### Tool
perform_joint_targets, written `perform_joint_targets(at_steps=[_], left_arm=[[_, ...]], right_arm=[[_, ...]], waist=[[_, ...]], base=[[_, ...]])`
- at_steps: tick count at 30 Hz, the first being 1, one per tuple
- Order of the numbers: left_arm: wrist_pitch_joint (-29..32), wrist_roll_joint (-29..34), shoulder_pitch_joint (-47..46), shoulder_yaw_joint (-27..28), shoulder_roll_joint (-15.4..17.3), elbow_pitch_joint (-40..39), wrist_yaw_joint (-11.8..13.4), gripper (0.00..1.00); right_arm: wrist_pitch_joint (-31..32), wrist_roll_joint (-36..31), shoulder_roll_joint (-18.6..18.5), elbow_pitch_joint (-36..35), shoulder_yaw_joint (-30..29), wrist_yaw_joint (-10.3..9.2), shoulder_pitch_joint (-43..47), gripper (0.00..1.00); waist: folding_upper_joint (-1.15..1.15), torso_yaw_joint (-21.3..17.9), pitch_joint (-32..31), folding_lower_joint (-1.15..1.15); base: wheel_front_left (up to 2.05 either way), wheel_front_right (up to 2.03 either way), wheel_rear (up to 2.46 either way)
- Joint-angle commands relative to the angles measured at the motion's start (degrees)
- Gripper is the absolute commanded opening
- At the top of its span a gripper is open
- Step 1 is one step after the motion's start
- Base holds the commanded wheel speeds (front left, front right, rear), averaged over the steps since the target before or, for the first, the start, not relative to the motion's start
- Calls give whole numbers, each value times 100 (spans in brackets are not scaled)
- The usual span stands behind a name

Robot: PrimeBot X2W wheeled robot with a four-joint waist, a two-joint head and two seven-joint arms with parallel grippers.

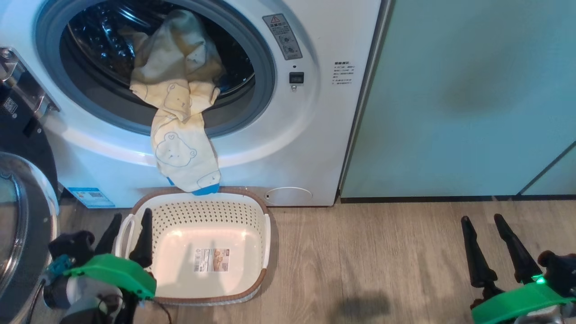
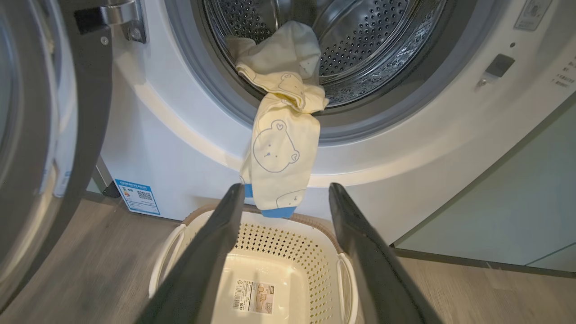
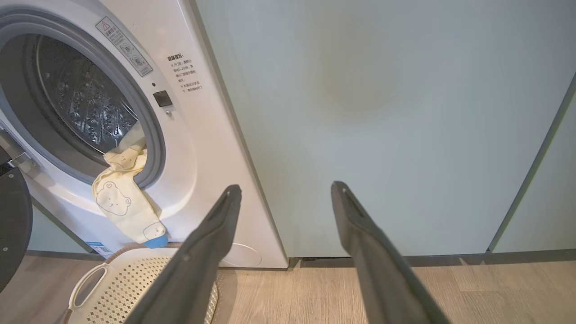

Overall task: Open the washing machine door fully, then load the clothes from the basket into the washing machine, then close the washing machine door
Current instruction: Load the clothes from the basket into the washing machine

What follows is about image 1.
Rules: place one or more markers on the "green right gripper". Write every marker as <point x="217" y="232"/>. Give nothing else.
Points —
<point x="517" y="303"/>

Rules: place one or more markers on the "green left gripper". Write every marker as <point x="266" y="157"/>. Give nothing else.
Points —
<point x="112" y="270"/>

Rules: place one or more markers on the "dark round washing machine door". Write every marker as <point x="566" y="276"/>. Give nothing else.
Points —
<point x="27" y="234"/>

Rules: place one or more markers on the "yellow bear print garment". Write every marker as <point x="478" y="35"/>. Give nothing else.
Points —
<point x="180" y="54"/>

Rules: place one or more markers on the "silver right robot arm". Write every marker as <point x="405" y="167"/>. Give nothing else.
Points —
<point x="551" y="317"/>

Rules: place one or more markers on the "cream perforated laundry basket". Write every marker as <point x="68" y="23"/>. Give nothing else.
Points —
<point x="207" y="216"/>

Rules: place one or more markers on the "basket product label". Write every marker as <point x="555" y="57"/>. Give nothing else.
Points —
<point x="211" y="260"/>

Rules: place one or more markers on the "metal door hinge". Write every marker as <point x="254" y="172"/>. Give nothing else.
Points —
<point x="27" y="85"/>

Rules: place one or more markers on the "white front-load washing machine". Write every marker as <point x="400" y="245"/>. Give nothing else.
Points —
<point x="315" y="148"/>

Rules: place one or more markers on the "blue energy label sticker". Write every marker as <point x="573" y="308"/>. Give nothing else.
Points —
<point x="90" y="197"/>

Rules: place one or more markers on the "large pale green cabinet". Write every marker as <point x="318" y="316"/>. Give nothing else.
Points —
<point x="450" y="112"/>

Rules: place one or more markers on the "round washer filter cover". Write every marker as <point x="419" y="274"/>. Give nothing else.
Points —
<point x="290" y="196"/>

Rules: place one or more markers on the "small QR code sticker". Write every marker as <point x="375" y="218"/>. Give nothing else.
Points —
<point x="10" y="105"/>

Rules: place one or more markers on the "grey warning sticker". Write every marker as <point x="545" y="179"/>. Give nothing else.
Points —
<point x="282" y="37"/>

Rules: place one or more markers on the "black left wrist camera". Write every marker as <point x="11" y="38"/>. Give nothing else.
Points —
<point x="72" y="247"/>

